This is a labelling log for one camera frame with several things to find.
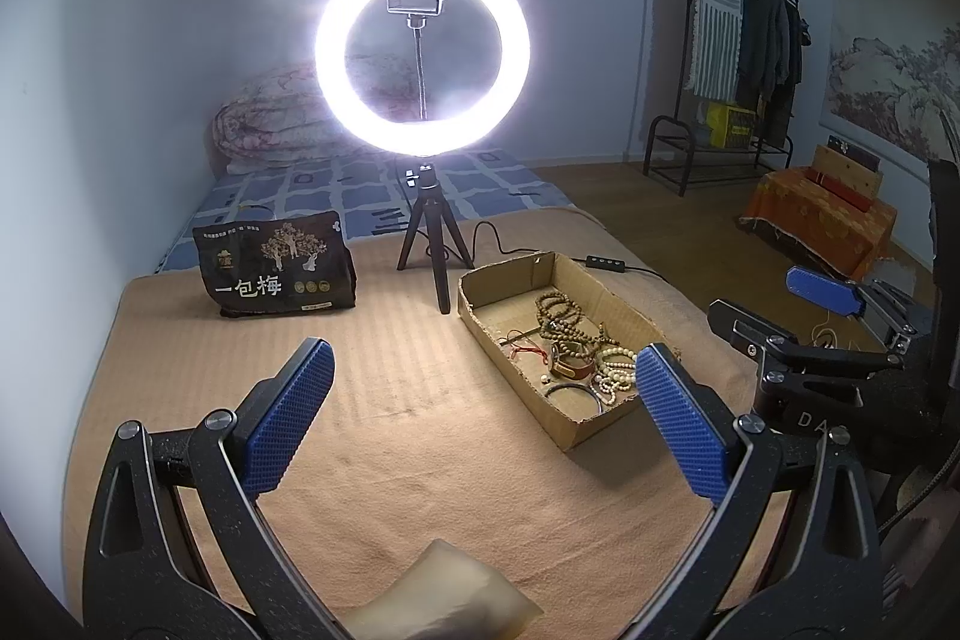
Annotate landscape wall painting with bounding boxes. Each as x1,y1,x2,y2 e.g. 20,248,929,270
821,0,960,169

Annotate dark hanging clothes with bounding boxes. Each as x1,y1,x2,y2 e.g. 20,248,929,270
735,0,811,120

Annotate white pearl bracelet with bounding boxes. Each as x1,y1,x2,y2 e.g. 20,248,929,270
591,370,640,402

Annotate orange cloth covered table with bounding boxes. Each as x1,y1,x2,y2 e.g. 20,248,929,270
739,166,897,281

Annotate dark thin bangle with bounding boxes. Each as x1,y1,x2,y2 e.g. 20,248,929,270
544,383,607,422

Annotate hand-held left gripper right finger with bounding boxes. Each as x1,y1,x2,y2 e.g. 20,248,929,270
630,342,886,640

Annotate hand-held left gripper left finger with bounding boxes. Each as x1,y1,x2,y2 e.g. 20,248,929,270
82,336,336,640

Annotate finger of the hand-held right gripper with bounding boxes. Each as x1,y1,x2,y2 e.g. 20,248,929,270
787,265,920,348
709,299,908,386

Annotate black tripod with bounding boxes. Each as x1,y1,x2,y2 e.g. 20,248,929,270
396,160,470,316

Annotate white ring light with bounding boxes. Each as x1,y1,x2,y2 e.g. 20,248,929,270
313,0,532,150

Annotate striped white towel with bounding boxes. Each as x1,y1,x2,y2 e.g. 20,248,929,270
690,0,747,97

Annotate black clothes rack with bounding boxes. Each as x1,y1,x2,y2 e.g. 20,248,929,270
643,0,815,197

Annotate yellow box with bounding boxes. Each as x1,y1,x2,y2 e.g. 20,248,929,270
705,101,755,150

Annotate black printed snack bag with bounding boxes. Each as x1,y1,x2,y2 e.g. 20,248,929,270
193,210,359,319

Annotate red flat box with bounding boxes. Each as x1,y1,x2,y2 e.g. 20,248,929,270
806,171,875,210

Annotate black phone holder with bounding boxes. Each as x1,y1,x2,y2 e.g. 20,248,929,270
386,0,449,120

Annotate braided right gripper cable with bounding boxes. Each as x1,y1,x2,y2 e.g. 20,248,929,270
877,452,960,536

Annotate cardboard box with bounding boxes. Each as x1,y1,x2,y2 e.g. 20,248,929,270
457,251,668,453

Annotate blue patterned bed sheet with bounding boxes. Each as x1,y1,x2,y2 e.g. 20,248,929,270
154,145,578,277

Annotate wooden box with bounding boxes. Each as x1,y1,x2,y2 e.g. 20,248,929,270
814,143,884,199

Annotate cream bead bracelet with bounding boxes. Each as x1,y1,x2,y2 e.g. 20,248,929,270
596,345,640,378

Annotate beige plastic bag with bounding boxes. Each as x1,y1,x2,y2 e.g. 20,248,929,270
352,539,542,640

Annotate rolled floral quilt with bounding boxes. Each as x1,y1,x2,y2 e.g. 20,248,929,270
212,62,353,176

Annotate black ring light cable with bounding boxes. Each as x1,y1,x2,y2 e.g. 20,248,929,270
450,220,751,296

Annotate long brown bead necklace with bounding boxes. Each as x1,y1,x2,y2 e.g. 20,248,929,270
534,289,612,348

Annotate brown strap wristwatch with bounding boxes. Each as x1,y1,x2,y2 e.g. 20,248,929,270
550,340,597,380

